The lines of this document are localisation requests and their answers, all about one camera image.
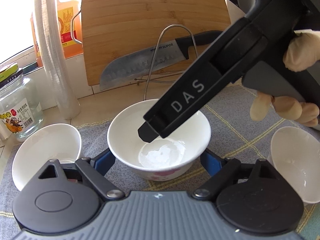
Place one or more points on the bamboo cutting board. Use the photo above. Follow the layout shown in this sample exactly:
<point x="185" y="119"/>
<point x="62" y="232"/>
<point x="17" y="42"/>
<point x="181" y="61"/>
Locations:
<point x="114" y="28"/>

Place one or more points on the gloved right hand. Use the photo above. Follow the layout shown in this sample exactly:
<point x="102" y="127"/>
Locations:
<point x="302" y="53"/>

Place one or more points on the grey checked table mat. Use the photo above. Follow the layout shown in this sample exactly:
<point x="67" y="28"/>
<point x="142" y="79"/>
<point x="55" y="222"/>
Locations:
<point x="234" y="134"/>

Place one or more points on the white bowl pink flowers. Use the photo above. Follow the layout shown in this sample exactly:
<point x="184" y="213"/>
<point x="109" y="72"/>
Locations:
<point x="162" y="159"/>

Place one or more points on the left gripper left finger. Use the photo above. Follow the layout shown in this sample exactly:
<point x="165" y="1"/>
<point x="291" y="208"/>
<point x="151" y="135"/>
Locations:
<point x="63" y="197"/>

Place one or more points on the steel kitchen knife black handle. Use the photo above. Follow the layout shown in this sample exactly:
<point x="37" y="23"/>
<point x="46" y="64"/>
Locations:
<point x="134" y="65"/>

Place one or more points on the glass jar with label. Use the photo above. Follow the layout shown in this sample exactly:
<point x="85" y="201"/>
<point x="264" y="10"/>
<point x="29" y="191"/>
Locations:
<point x="21" y="111"/>

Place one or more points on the orange oil bottle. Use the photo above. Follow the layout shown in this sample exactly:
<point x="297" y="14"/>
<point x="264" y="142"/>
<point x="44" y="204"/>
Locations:
<point x="65" y="12"/>

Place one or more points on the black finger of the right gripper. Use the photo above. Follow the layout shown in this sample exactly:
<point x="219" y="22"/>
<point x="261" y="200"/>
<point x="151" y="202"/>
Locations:
<point x="146" y="133"/>

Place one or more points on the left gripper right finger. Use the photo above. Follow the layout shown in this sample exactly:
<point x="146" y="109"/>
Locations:
<point x="254" y="198"/>

